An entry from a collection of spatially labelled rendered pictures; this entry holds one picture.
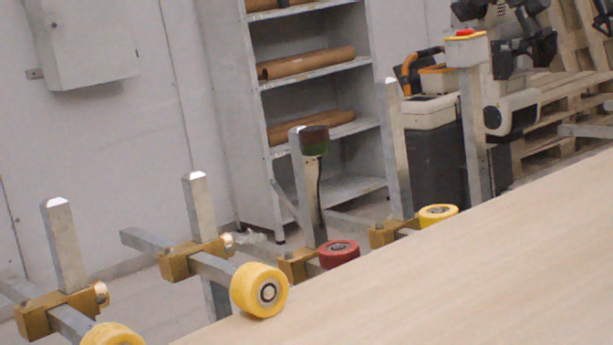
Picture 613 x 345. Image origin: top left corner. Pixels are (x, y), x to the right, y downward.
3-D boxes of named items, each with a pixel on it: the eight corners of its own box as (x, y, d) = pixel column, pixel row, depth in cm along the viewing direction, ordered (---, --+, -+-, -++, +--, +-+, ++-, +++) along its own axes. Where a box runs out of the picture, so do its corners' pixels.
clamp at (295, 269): (279, 280, 158) (275, 257, 157) (329, 258, 165) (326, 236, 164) (296, 287, 153) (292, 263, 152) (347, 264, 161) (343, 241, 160)
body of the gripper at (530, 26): (552, 30, 283) (543, 12, 284) (533, 36, 278) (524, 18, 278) (539, 38, 289) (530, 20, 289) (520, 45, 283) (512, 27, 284)
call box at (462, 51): (446, 70, 183) (442, 37, 181) (466, 65, 187) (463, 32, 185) (469, 70, 177) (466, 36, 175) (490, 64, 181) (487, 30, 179)
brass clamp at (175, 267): (160, 277, 142) (154, 252, 140) (222, 253, 149) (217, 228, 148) (175, 285, 137) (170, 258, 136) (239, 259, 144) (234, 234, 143)
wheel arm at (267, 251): (224, 250, 181) (222, 233, 180) (236, 245, 183) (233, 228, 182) (344, 293, 146) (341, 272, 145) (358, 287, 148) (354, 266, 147)
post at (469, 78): (472, 245, 193) (453, 67, 182) (485, 239, 196) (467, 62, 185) (487, 248, 190) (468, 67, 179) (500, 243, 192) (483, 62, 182)
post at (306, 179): (321, 345, 166) (286, 128, 154) (334, 339, 168) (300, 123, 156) (332, 350, 163) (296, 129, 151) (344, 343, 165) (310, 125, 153)
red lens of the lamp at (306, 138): (294, 141, 151) (292, 131, 150) (316, 134, 154) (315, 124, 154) (312, 144, 146) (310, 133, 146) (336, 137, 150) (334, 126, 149)
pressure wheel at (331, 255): (317, 302, 150) (308, 246, 148) (348, 287, 155) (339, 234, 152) (344, 312, 144) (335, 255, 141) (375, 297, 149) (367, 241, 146)
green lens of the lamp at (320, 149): (296, 154, 152) (294, 143, 151) (318, 147, 155) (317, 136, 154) (314, 157, 147) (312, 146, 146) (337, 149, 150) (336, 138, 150)
